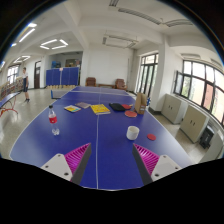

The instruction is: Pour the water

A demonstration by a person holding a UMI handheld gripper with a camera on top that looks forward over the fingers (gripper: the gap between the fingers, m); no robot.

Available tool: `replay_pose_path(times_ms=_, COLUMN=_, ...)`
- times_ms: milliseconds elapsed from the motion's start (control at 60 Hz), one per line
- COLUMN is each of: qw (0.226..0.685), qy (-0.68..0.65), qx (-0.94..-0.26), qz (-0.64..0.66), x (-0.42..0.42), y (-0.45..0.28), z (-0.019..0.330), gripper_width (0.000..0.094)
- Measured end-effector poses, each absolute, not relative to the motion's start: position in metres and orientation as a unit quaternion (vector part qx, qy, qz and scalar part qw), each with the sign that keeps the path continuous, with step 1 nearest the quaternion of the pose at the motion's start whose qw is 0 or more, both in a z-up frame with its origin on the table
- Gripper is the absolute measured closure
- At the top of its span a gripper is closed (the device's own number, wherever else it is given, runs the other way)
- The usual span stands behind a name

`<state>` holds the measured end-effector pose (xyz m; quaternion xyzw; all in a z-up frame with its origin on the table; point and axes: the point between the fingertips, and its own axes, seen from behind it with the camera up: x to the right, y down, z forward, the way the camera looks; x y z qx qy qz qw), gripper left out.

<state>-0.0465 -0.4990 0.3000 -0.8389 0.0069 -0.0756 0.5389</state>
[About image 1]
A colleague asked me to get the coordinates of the brown paper bag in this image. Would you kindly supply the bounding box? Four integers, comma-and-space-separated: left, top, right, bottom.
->
135, 93, 147, 115

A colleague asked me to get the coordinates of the blue partition screen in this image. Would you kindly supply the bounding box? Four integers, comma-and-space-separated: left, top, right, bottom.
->
46, 67, 79, 86

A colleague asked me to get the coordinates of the small red round coaster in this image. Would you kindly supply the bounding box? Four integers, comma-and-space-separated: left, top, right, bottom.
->
147, 134, 156, 141

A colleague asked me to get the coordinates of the brown armchair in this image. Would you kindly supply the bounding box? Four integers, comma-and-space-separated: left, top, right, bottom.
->
86, 77, 96, 87
115, 79, 127, 90

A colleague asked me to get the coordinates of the beige cabinet near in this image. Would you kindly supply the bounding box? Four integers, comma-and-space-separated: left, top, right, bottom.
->
180, 105, 209, 143

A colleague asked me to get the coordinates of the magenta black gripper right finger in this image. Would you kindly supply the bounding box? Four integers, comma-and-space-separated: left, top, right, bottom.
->
132, 144, 181, 185

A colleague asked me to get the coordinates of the clear bottle red label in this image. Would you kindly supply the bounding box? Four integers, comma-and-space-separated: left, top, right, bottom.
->
48, 105, 60, 136

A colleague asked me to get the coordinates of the beige cabinet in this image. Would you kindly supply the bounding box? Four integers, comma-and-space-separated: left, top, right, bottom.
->
161, 94, 187, 124
180, 105, 209, 143

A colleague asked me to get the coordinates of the red table tennis paddle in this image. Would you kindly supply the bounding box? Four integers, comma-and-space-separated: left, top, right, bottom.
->
125, 111, 137, 118

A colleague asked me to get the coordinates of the grey flat booklet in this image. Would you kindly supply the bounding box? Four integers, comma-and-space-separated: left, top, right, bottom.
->
75, 102, 90, 109

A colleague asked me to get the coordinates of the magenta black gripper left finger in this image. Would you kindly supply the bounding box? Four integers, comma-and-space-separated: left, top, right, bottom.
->
42, 143, 91, 185

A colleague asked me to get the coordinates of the colourful small booklet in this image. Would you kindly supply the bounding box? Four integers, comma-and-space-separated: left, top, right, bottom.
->
64, 105, 81, 113

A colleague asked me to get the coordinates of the brown armchair right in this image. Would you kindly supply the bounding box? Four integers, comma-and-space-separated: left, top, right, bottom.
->
115, 79, 127, 90

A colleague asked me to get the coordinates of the blue table tennis table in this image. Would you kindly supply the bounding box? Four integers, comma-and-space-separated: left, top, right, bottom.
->
10, 87, 191, 190

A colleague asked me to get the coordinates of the black bin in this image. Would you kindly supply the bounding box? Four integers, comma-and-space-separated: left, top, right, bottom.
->
199, 126, 214, 148

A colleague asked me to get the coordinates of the beige cabinet far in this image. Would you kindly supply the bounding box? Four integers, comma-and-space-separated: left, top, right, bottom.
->
161, 94, 187, 124

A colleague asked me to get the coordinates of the yellow book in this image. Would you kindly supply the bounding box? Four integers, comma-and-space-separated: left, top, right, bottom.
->
91, 104, 110, 115

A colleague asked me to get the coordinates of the white mug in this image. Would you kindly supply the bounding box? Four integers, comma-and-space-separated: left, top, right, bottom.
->
126, 126, 140, 140

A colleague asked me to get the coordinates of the brown armchair left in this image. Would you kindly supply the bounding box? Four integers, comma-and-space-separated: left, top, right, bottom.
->
86, 77, 96, 87

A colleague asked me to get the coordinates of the person in dark shorts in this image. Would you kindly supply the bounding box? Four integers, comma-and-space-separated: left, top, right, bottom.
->
22, 67, 30, 102

